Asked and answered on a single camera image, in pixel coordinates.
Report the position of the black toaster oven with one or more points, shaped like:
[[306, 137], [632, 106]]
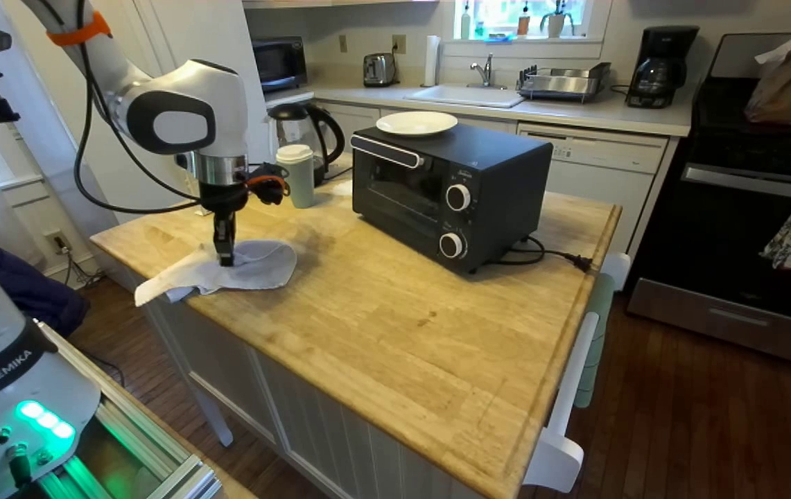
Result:
[[485, 180]]

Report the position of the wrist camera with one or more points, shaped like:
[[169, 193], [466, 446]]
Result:
[[267, 188]]

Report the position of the toaster oven knob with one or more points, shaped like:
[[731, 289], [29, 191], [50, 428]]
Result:
[[458, 197], [451, 246]]

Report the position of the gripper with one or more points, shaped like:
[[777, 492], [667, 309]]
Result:
[[223, 197]]

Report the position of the paper towel roll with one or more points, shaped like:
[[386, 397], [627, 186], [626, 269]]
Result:
[[432, 62]]

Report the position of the brown paper bag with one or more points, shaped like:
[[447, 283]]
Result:
[[787, 83]]

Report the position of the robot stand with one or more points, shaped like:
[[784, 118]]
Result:
[[159, 457]]

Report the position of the white towel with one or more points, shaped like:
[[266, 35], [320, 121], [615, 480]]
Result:
[[256, 267]]

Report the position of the wall socket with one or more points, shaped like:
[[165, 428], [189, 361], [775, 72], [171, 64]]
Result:
[[399, 44], [342, 44], [57, 242]]

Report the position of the orange soap bottle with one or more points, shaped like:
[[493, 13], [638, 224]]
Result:
[[523, 23]]

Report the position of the silver tap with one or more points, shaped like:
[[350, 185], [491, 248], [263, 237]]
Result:
[[485, 69]]

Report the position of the white towel rail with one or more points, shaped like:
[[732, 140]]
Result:
[[565, 416]]

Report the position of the black microwave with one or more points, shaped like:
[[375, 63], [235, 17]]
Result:
[[277, 64]]

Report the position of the white soap bottle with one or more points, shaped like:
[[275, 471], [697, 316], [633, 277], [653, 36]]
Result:
[[465, 24]]

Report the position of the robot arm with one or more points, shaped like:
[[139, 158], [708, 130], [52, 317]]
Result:
[[187, 90]]

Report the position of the window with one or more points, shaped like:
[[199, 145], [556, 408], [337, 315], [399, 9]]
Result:
[[506, 14]]

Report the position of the green cup with white lid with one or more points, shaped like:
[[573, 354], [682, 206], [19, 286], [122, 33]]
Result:
[[300, 177]]

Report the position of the dark blue cloth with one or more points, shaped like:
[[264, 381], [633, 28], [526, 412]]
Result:
[[28, 284]]

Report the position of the white dishwasher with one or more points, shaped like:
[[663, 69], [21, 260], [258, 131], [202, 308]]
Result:
[[600, 180]]

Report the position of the metal dish rack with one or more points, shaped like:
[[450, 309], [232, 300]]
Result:
[[565, 83]]

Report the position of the black stove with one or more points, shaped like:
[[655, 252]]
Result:
[[714, 242]]

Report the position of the white sink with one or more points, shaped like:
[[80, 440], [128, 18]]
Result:
[[468, 95]]

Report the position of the black electric kettle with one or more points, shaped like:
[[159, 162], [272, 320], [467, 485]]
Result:
[[301, 125]]

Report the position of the black coffee maker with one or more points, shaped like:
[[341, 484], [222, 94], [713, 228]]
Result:
[[658, 69]]

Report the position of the silver toaster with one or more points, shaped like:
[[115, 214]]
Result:
[[378, 71]]

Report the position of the toaster oven door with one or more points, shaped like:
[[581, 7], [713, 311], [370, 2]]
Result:
[[395, 197]]

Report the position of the pale green hanging towel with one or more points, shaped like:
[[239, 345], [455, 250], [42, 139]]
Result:
[[600, 326]]

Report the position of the potted plant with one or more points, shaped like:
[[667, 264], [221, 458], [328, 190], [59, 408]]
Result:
[[557, 24]]

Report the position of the white plate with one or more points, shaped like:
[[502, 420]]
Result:
[[416, 123]]

